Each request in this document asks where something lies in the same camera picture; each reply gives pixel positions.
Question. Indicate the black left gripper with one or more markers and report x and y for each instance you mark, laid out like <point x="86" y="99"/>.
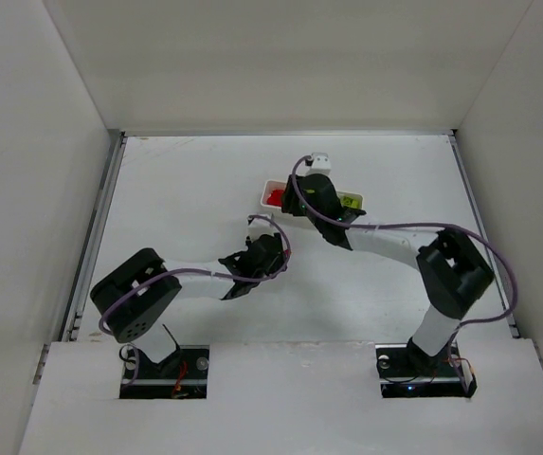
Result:
<point x="275" y="253"/>

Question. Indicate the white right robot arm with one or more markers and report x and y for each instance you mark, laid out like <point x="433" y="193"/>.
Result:
<point x="453" y="272"/>

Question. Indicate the lime square lego brick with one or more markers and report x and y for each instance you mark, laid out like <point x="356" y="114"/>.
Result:
<point x="350" y="202"/>

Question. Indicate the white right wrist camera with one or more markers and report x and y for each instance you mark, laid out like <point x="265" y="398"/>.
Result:
<point x="320" y="163"/>

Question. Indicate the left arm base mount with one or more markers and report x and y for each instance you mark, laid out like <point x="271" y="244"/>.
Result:
<point x="171" y="374"/>

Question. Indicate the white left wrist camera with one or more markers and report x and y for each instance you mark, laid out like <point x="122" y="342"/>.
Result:
<point x="259" y="225"/>

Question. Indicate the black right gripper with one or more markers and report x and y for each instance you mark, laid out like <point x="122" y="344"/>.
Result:
<point x="293" y="195"/>

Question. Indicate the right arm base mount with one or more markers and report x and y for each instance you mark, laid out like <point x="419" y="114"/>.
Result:
<point x="448" y="376"/>

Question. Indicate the white three-compartment tray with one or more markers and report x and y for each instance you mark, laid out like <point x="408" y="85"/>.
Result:
<point x="290" y="220"/>

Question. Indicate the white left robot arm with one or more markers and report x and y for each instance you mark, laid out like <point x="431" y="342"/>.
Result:
<point x="133" y="297"/>

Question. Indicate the lone red lego piece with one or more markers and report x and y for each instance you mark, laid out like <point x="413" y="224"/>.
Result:
<point x="274" y="198"/>

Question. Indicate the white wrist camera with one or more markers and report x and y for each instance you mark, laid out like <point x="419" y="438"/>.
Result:
<point x="320" y="163"/>
<point x="259" y="225"/>

